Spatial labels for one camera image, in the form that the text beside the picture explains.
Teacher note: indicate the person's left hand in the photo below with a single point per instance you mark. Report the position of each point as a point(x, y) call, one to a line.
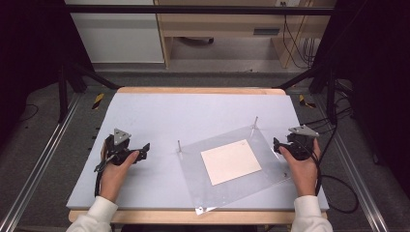
point(111, 180)

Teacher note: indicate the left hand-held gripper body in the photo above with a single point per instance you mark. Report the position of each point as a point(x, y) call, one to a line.
point(117, 151)

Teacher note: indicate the clear acrylic frame metal posts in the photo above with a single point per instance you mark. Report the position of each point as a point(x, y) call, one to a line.
point(232, 193)

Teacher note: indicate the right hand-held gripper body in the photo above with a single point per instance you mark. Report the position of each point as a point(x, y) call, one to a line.
point(301, 145)

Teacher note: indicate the left yellow clamp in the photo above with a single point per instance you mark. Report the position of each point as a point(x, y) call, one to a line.
point(98, 100)

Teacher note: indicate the aluminium floor rail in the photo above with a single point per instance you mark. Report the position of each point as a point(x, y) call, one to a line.
point(354, 167)
point(42, 154)

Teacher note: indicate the white cabinet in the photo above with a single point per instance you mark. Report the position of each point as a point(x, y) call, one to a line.
point(119, 38)

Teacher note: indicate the yellow clamp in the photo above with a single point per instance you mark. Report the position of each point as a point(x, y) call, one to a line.
point(304, 102)
point(98, 100)

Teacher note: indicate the white paper sheet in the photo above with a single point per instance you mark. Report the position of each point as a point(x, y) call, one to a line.
point(230, 161)

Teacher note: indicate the black horizontal bar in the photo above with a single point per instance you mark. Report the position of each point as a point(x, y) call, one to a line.
point(193, 9)

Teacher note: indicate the light grey table mat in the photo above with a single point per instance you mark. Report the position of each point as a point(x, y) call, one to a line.
point(161, 112)

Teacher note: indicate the black metal stand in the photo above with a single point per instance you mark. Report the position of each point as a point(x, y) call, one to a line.
point(331, 96)
point(63, 96)

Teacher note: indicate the right yellow clamp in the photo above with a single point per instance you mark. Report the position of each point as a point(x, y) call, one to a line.
point(304, 102)

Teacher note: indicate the black curtain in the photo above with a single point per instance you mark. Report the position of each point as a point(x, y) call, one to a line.
point(29, 48)
point(377, 80)

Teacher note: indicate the light wooden desk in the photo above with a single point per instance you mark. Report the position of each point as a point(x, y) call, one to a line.
point(222, 22)

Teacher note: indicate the person's right hand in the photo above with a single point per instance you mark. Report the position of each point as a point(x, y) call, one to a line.
point(304, 175)

